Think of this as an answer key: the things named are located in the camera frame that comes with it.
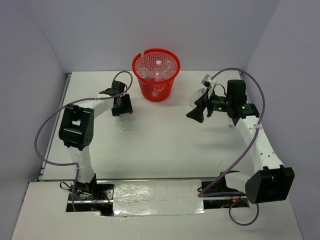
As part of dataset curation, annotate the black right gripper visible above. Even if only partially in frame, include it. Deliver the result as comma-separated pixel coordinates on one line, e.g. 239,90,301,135
186,88,233,123

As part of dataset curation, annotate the clear wide-mouth plastic jar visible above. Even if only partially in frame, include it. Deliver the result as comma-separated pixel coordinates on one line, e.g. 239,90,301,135
188,88,207,109

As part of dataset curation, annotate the blue label plastic bottle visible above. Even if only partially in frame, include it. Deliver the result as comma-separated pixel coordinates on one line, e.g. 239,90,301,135
137,67,151,81

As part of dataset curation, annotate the clear ribbed plastic bottle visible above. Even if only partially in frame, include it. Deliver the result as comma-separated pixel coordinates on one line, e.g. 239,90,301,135
161,59,175,80

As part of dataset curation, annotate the clear bottle blue-white cap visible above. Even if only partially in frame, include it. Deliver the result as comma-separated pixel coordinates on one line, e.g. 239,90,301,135
152,60,164,82

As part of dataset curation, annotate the clear bottle white cap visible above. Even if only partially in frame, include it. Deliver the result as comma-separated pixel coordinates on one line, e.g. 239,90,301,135
119,113,134,131

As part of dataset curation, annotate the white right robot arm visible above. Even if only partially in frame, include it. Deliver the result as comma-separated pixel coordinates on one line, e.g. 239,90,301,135
186,79,295,204

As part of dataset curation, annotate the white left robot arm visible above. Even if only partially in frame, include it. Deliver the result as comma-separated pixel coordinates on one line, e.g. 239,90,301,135
58,80,133,199

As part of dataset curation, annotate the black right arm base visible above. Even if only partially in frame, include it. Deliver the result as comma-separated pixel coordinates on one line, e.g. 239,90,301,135
197,177,246,198

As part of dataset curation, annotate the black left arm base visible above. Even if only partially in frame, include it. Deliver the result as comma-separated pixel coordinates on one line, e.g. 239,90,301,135
66,184,114,217

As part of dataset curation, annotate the red mesh plastic bin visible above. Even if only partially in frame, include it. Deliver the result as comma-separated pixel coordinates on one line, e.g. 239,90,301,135
131,48,181,102

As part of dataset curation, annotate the silver foil covered panel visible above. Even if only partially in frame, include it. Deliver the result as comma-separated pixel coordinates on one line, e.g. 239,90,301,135
112,179,205,217

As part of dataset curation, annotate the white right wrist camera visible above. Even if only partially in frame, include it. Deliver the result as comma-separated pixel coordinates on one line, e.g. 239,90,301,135
201,74,217,99

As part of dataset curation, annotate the aluminium rail frame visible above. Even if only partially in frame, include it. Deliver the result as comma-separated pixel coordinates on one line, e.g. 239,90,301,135
37,72,71,181

